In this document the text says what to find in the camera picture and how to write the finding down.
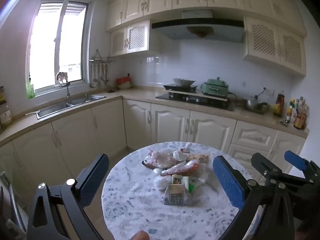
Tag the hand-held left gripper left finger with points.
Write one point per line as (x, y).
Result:
(93, 177)

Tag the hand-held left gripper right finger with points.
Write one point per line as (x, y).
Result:
(228, 182)

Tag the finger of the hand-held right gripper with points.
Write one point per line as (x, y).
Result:
(296, 159)
(262, 165)

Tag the person's left hand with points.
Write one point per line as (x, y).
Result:
(141, 235)

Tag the green snack packet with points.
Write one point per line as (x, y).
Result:
(193, 186)

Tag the group of condiment bottles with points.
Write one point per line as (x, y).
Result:
(298, 116)

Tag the orange red snack wrapper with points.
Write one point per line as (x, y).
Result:
(180, 168)

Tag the white red snack packet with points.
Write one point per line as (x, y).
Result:
(186, 150)

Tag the round marble table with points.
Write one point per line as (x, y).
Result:
(140, 205)

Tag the yellow food bag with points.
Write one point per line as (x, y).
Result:
(275, 109)

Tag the small printed carton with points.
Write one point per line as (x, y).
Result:
(175, 195)

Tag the white crumpled paper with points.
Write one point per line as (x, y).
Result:
(180, 155)

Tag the stainless steel mixing bowl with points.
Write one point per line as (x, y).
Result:
(256, 107)

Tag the dark sauce bottle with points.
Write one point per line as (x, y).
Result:
(280, 102)

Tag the white tissue ball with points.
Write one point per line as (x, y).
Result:
(163, 182)

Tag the pink clear plastic bag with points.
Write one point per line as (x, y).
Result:
(160, 160)

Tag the utensil in mixing bowl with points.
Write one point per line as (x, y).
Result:
(260, 93)

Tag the stainless steel double sink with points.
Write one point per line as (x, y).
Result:
(52, 108)

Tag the black glass gas stove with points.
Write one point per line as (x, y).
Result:
(200, 102)

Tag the dark metal chair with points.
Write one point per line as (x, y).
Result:
(12, 205)

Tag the cream base cabinets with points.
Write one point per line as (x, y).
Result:
(165, 125)

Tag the small dark dish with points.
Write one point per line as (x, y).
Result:
(112, 90)

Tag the white spoon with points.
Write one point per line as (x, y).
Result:
(32, 113)

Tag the green electric cooking pot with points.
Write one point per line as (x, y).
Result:
(215, 87)

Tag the metal kitchen faucet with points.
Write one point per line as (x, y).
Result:
(67, 90)

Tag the beige kitchen countertop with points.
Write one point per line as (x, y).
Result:
(140, 93)

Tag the white bowl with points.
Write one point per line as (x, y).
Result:
(125, 86)

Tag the green dish soap bottle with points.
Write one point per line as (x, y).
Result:
(30, 90)

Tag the metal wok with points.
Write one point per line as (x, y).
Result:
(184, 82)

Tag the large cream lattice door cabinet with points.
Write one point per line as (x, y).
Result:
(275, 45)

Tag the sliding glass window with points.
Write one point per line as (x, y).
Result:
(45, 50)

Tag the small cream lattice door cabinet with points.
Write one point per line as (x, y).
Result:
(136, 37)

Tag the black range hood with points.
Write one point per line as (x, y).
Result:
(200, 26)

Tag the metal wall utensil rack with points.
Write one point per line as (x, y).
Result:
(100, 60)

